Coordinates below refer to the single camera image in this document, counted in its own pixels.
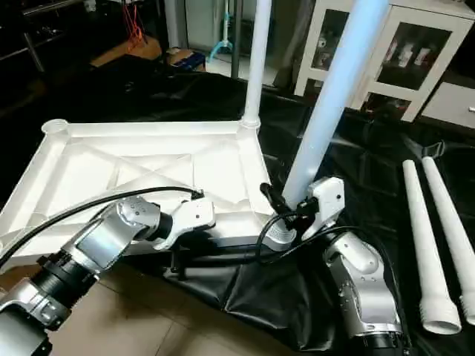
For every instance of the white glass-door cabinet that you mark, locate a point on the white glass-door cabinet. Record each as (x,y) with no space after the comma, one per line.
(415,52)

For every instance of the blue box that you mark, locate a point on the blue box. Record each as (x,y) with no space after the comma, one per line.
(185,58)

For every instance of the grey metal post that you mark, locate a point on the grey metal post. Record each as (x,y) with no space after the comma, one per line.
(33,52)

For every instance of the black thin rod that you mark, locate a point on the black thin rod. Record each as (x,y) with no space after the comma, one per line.
(52,7)

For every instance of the white drawer unit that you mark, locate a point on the white drawer unit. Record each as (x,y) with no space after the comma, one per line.
(453,104)

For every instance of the white plastic table leg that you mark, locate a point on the white plastic table leg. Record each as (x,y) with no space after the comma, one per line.
(334,96)
(427,245)
(256,59)
(451,222)

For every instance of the grey metal stand pole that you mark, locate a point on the grey metal stand pole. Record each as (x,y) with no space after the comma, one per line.
(175,22)

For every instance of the teal and white pole tool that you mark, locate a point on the teal and white pole tool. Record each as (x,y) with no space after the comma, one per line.
(221,41)

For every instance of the dark metal stand pole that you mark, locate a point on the dark metal stand pole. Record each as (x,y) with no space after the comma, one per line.
(236,37)

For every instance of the black mat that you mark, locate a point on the black mat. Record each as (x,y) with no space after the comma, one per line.
(297,311)

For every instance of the white plastic table top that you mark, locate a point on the white plastic table top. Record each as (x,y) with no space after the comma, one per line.
(133,156)

